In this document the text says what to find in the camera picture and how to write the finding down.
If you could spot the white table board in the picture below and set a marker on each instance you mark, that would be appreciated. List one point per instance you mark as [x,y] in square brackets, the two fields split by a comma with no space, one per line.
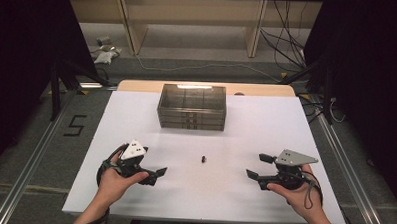
[217,192]

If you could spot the smoky clear plastic drawer box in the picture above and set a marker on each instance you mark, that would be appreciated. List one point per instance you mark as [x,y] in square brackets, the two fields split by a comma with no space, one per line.
[191,105]

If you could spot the white bag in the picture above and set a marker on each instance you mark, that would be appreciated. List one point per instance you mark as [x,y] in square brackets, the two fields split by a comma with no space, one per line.
[105,57]

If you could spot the dark curtain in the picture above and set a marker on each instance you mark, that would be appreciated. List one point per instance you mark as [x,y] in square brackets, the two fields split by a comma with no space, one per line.
[15,52]
[371,64]

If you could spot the short silver bar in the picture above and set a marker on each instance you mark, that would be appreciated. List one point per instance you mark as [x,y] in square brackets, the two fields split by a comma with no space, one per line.
[94,85]

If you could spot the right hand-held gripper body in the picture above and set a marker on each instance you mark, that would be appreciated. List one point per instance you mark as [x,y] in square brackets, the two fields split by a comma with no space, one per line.
[289,177]

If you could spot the person's left hand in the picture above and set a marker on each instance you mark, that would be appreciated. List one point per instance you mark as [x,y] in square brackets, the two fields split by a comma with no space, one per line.
[112,185]

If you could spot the light wooden shelf unit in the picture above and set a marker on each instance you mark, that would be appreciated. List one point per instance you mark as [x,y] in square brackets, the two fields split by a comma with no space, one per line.
[190,11]

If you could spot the light wooden table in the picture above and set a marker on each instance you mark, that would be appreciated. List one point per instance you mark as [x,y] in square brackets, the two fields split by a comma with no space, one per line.
[137,86]

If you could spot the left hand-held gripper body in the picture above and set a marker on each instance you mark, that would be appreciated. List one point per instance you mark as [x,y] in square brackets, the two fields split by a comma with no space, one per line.
[131,163]

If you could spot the aluminium floor rail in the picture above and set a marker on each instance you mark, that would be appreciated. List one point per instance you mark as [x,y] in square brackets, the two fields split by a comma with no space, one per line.
[27,176]
[351,177]

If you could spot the small black object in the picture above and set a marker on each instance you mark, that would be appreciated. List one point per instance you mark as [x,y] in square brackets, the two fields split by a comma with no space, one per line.
[203,159]

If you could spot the person's right hand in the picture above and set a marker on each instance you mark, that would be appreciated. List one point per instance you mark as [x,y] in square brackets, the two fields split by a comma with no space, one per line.
[300,199]

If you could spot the small grey box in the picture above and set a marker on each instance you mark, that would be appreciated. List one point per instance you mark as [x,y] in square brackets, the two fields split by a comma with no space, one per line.
[103,40]

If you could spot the black metal stand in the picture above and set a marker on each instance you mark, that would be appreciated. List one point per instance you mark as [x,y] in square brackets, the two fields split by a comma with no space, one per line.
[55,93]
[327,96]

